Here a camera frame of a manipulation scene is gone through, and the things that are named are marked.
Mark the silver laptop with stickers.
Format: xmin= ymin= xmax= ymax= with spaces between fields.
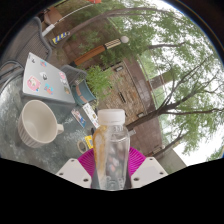
xmin=21 ymin=52 xmax=77 ymax=105

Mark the brick building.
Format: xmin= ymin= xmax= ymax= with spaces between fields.
xmin=96 ymin=55 xmax=167 ymax=158

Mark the brown lamp post, white globe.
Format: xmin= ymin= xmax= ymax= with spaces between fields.
xmin=68 ymin=35 xmax=130 ymax=68

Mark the roll of tape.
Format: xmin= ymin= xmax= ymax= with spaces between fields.
xmin=76 ymin=139 xmax=89 ymax=155

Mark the grey chair with teal cushion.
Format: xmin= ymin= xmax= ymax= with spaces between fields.
xmin=59 ymin=64 xmax=98 ymax=107

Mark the cream ribbed ceramic cup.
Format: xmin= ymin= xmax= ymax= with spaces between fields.
xmin=17 ymin=99 xmax=65 ymax=149

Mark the colourful printed card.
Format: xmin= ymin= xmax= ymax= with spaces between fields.
xmin=70 ymin=107 xmax=88 ymax=130

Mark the white printed card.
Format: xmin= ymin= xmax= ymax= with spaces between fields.
xmin=82 ymin=102 xmax=101 ymax=130

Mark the grey metal mesh chair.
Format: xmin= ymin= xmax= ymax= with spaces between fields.
xmin=0 ymin=16 xmax=53 ymax=85

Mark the large leafy tree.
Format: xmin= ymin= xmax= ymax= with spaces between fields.
xmin=63 ymin=0 xmax=224 ymax=161

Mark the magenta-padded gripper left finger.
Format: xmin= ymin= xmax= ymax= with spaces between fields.
xmin=55 ymin=148 xmax=98 ymax=190

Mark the clear bottle with white cap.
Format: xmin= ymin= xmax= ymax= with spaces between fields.
xmin=92 ymin=108 xmax=131 ymax=192

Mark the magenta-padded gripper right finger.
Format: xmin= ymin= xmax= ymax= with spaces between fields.
xmin=127 ymin=146 xmax=169 ymax=190

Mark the small yellow packet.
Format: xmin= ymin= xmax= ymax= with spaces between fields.
xmin=84 ymin=134 xmax=95 ymax=150

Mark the yellow and blue striped post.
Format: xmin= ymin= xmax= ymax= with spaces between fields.
xmin=49 ymin=30 xmax=72 ymax=46

